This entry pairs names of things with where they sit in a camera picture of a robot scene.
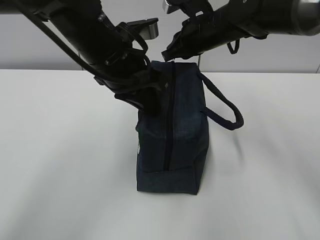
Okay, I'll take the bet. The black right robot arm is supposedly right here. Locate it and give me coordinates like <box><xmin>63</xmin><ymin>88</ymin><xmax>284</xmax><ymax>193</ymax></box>
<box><xmin>161</xmin><ymin>0</ymin><xmax>320</xmax><ymax>62</ymax></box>

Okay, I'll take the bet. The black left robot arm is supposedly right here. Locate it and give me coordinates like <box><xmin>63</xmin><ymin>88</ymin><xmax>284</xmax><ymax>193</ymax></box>
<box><xmin>0</xmin><ymin>0</ymin><xmax>163</xmax><ymax>115</ymax></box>

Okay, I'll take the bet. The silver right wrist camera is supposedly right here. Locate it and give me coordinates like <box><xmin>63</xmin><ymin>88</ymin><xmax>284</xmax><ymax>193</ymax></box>
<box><xmin>162</xmin><ymin>0</ymin><xmax>185</xmax><ymax>14</ymax></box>

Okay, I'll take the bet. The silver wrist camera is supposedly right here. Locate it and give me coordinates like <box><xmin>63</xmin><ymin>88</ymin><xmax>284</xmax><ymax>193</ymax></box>
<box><xmin>127</xmin><ymin>17</ymin><xmax>159</xmax><ymax>40</ymax></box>
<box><xmin>162</xmin><ymin>0</ymin><xmax>185</xmax><ymax>14</ymax></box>

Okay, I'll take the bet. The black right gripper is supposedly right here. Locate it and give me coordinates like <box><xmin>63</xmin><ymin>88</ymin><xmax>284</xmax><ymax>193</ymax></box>
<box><xmin>162</xmin><ymin>14</ymin><xmax>240</xmax><ymax>62</ymax></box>

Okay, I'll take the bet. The dark blue lunch bag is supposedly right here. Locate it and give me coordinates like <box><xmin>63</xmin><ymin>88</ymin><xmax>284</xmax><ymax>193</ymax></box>
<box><xmin>136</xmin><ymin>61</ymin><xmax>244</xmax><ymax>195</ymax></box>

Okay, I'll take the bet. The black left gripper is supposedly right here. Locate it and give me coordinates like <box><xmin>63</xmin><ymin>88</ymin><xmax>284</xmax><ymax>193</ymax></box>
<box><xmin>93</xmin><ymin>56</ymin><xmax>163</xmax><ymax>116</ymax></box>

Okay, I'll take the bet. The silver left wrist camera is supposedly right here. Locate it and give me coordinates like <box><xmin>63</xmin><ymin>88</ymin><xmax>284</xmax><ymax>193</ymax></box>
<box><xmin>127</xmin><ymin>17</ymin><xmax>159</xmax><ymax>40</ymax></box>

